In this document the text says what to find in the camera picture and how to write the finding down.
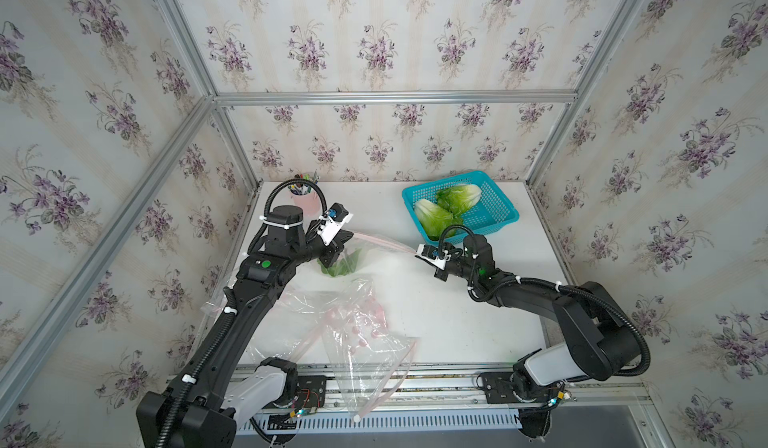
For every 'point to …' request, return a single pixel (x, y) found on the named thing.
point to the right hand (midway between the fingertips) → (426, 249)
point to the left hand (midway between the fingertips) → (347, 232)
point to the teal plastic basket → (493, 210)
